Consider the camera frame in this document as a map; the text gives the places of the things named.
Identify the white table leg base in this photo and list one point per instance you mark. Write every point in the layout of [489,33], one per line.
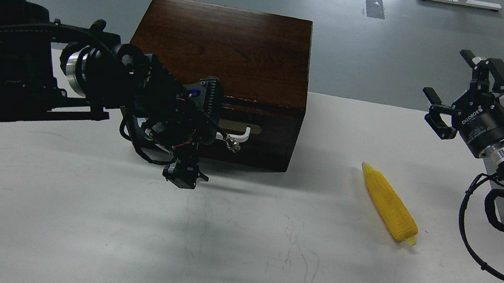
[477,4]

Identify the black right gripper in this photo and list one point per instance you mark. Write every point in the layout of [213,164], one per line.
[477,116]

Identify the wooden drawer with white handle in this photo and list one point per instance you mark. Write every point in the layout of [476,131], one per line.
[271,142]

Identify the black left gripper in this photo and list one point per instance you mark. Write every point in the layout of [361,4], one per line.
[177,119]

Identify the dark wooden drawer cabinet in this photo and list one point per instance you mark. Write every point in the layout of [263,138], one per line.
[261,59]

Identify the yellow corn cob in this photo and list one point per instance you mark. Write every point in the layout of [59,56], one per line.
[390,207]

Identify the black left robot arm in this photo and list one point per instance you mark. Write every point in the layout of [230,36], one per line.
[51,71]

